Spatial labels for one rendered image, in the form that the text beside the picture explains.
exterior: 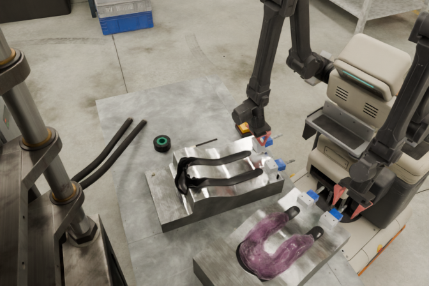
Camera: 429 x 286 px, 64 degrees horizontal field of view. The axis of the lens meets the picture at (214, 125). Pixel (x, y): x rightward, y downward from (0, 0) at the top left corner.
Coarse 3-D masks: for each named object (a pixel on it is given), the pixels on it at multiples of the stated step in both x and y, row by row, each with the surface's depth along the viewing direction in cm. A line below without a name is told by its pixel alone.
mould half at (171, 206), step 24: (240, 144) 146; (168, 168) 140; (192, 168) 131; (216, 168) 136; (240, 168) 137; (264, 168) 137; (168, 192) 131; (192, 192) 123; (216, 192) 125; (240, 192) 129; (264, 192) 134; (168, 216) 124; (192, 216) 126
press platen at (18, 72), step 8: (16, 56) 75; (24, 56) 77; (0, 64) 73; (8, 64) 73; (16, 64) 74; (24, 64) 76; (0, 72) 72; (8, 72) 73; (16, 72) 74; (24, 72) 77; (0, 80) 72; (8, 80) 73; (16, 80) 75; (0, 88) 72; (8, 88) 74
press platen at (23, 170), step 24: (24, 144) 90; (48, 144) 90; (0, 168) 84; (24, 168) 85; (0, 192) 79; (24, 192) 82; (0, 216) 74; (24, 216) 78; (0, 240) 70; (24, 240) 74; (0, 264) 67; (24, 264) 70
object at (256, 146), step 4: (264, 136) 143; (276, 136) 143; (280, 136) 144; (252, 140) 142; (256, 140) 140; (260, 140) 139; (268, 140) 140; (272, 140) 141; (252, 144) 144; (256, 144) 138; (268, 144) 141; (272, 144) 142; (256, 148) 141; (260, 148) 140; (264, 148) 141; (260, 152) 142
